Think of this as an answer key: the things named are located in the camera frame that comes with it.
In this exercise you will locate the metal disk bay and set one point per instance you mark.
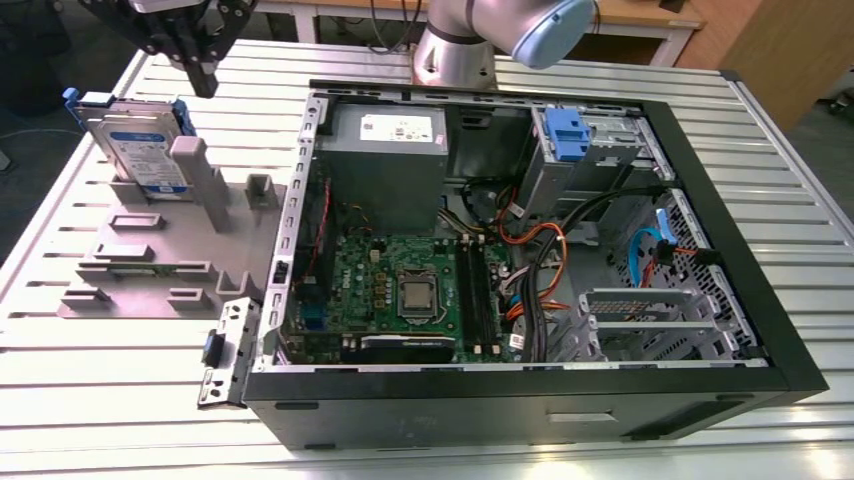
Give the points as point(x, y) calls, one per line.
point(640, 325)

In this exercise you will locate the black open PC case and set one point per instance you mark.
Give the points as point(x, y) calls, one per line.
point(467, 415)

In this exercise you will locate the wooden cabinet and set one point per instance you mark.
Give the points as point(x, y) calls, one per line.
point(787, 60)

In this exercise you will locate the green motherboard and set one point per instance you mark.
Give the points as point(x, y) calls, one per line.
point(413, 250)

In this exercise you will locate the black RAM slot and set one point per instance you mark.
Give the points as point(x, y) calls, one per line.
point(468, 295)
point(486, 295)

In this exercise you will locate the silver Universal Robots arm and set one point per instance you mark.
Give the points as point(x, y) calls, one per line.
point(454, 65)

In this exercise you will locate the black chair caster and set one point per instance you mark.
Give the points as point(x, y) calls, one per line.
point(836, 102)

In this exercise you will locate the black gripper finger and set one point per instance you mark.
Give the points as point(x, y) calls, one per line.
point(116, 20)
point(236, 20)

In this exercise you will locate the metal optical drive cage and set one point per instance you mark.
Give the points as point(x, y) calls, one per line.
point(567, 180)

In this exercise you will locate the silver CPU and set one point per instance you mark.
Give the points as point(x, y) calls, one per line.
point(420, 295)

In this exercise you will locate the wooden desk white frame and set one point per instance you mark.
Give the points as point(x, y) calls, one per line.
point(667, 20)

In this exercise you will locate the CPU socket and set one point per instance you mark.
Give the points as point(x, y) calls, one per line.
point(420, 274)

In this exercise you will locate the blue drive latch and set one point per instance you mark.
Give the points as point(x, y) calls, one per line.
point(563, 135)

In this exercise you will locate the hard disk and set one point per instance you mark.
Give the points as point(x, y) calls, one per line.
point(143, 150)

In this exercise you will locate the grey parts rack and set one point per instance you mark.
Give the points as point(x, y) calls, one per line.
point(180, 240)

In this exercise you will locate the metal card retainer bracket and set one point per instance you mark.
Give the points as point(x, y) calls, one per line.
point(233, 350)

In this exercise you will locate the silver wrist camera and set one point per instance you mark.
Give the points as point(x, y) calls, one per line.
point(163, 5)

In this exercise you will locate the black graphics card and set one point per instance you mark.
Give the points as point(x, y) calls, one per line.
point(407, 347)

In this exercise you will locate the green RAM stick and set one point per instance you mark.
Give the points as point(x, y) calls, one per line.
point(143, 271)

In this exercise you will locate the grey power supply unit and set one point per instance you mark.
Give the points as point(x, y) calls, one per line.
point(387, 185)

